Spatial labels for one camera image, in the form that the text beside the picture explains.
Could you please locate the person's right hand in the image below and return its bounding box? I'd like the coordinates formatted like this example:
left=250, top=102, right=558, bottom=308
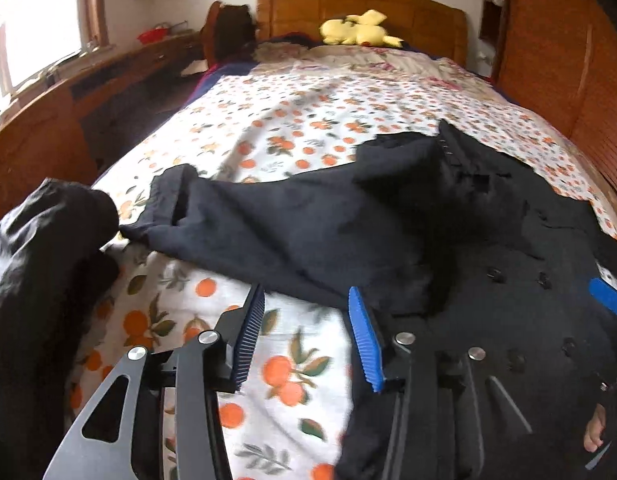
left=583, top=404, right=606, bottom=453

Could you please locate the folded black garment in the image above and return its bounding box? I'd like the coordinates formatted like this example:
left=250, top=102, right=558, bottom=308
left=0, top=179, right=118, bottom=479

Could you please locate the wooden louvered wardrobe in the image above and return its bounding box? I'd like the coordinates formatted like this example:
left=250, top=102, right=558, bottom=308
left=495, top=0, right=617, bottom=192

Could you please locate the black double-breasted coat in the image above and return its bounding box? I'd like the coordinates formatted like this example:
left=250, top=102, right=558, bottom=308
left=122, top=122, right=617, bottom=479

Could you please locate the wooden bed headboard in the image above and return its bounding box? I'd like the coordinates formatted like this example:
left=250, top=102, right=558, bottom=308
left=256, top=0, right=468, bottom=67

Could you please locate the wooden desk counter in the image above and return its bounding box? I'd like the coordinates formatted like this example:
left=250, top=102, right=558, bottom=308
left=0, top=32, right=201, bottom=218

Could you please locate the red bowl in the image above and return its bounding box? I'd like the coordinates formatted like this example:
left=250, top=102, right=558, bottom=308
left=137, top=27, right=170, bottom=46

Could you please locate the yellow Pikachu plush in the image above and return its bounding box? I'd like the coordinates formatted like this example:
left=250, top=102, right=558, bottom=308
left=319, top=10, right=404, bottom=48

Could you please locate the wooden chair with black bag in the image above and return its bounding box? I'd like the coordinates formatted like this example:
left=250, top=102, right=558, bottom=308
left=200, top=1, right=256, bottom=67

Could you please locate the floral beige blanket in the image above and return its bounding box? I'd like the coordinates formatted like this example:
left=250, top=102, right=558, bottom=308
left=252, top=41, right=492, bottom=91

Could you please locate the window with wooden frame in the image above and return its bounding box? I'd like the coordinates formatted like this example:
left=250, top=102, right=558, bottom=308
left=0, top=0, right=109, bottom=99

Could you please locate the orange-print white bedsheet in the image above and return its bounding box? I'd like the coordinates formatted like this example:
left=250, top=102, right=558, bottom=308
left=69, top=63, right=617, bottom=479

